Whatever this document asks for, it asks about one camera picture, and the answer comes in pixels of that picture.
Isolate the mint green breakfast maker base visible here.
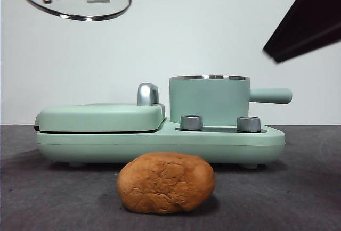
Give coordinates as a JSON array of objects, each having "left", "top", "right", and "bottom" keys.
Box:
[{"left": 35, "top": 118, "right": 286, "bottom": 169}]

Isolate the silver control knob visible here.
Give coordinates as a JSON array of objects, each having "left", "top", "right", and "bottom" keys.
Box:
[
  {"left": 236, "top": 115, "right": 261, "bottom": 133},
  {"left": 180, "top": 114, "right": 204, "bottom": 131}
]

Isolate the chrome griddle lid handle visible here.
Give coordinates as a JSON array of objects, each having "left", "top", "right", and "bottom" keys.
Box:
[{"left": 136, "top": 82, "right": 160, "bottom": 106}]

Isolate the brown potato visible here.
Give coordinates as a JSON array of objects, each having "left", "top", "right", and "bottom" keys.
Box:
[{"left": 117, "top": 151, "right": 216, "bottom": 214}]

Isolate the mint green pot with handle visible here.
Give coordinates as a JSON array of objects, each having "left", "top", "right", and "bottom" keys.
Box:
[{"left": 169, "top": 74, "right": 293, "bottom": 126}]

